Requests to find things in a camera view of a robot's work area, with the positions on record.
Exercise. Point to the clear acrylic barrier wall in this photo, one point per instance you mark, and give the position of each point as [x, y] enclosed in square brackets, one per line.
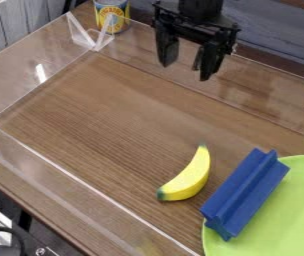
[101, 126]

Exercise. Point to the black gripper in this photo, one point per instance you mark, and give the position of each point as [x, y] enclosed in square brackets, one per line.
[198, 21]

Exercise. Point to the green plate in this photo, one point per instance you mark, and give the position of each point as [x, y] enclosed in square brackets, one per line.
[276, 232]

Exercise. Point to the blue plastic block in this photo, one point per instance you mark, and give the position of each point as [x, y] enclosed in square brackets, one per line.
[242, 194]

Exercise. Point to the yellow toy banana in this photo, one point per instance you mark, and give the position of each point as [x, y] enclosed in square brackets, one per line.
[190, 181]

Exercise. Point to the yellow labelled tin can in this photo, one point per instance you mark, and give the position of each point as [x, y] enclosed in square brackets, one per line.
[113, 13]

